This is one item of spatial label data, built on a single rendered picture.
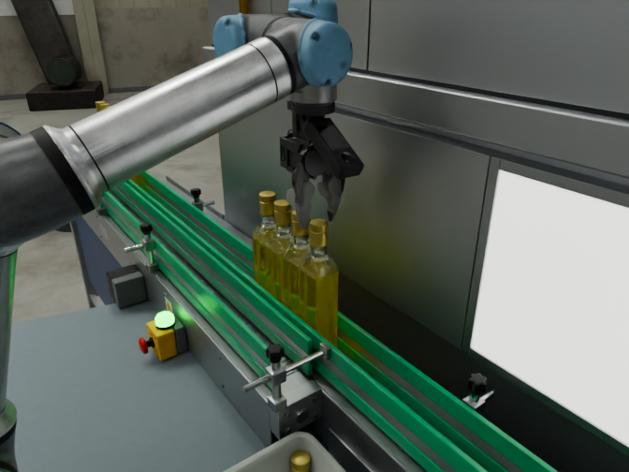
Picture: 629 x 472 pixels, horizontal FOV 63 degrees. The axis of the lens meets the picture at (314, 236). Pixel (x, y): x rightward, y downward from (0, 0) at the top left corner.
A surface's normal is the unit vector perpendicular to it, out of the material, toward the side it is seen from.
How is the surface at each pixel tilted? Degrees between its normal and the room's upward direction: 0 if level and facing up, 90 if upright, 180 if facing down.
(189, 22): 90
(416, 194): 90
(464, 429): 90
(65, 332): 0
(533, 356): 90
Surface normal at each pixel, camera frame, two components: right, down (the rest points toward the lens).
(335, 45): 0.58, 0.36
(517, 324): -0.81, 0.26
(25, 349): 0.00, -0.90
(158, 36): 0.37, 0.40
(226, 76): 0.26, -0.26
